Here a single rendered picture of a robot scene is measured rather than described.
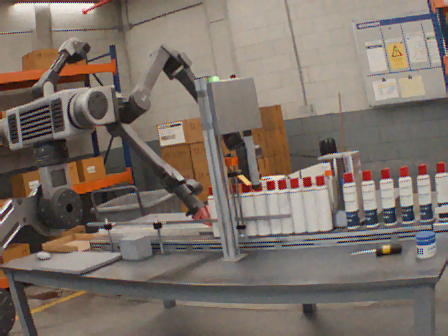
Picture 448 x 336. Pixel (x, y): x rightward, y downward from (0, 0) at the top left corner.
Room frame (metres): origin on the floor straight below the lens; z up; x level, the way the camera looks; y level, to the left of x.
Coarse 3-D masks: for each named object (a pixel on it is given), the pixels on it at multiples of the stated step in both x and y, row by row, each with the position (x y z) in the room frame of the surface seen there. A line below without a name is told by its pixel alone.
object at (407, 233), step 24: (96, 240) 2.66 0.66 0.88; (168, 240) 2.42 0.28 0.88; (192, 240) 2.34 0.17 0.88; (216, 240) 2.27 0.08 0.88; (264, 240) 2.15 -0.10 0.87; (288, 240) 2.10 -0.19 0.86; (312, 240) 2.05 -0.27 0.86; (336, 240) 1.99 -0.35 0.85; (360, 240) 1.95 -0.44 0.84; (384, 240) 1.89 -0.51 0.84
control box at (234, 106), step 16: (224, 80) 2.09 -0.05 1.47; (240, 80) 2.11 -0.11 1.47; (224, 96) 2.08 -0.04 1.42; (240, 96) 2.10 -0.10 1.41; (256, 96) 2.13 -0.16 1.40; (224, 112) 2.08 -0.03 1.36; (240, 112) 2.10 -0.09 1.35; (256, 112) 2.12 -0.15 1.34; (224, 128) 2.07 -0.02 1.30; (240, 128) 2.10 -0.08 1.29; (256, 128) 2.13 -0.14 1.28
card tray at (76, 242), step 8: (56, 240) 2.88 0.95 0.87; (64, 240) 2.93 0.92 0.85; (72, 240) 2.98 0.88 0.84; (80, 240) 2.97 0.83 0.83; (88, 240) 2.94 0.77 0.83; (48, 248) 2.76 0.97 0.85; (56, 248) 2.72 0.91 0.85; (64, 248) 2.68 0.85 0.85; (72, 248) 2.65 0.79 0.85; (80, 248) 2.73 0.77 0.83; (88, 248) 2.71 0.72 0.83
